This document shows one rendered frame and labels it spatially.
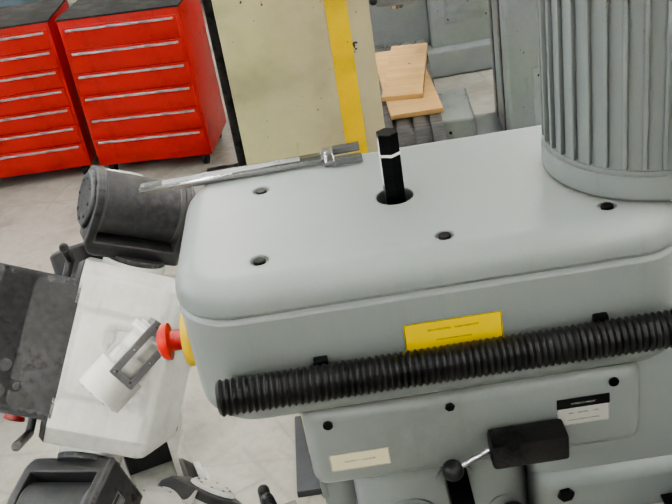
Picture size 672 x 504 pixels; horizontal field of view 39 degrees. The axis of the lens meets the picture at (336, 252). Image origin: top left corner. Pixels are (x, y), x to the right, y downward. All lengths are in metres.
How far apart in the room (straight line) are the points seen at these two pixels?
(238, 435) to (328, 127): 1.38
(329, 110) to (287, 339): 1.92
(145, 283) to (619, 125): 0.73
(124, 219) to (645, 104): 0.76
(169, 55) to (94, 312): 4.32
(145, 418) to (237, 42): 1.53
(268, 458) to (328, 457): 2.55
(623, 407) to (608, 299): 0.14
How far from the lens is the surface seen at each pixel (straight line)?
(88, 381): 1.23
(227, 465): 3.53
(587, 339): 0.86
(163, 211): 1.35
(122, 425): 1.34
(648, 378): 0.98
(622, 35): 0.83
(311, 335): 0.85
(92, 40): 5.69
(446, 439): 0.96
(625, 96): 0.85
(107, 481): 1.35
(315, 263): 0.84
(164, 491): 1.53
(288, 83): 2.71
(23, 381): 1.34
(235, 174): 1.02
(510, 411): 0.95
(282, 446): 3.54
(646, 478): 1.05
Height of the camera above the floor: 2.31
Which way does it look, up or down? 30 degrees down
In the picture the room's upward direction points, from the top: 10 degrees counter-clockwise
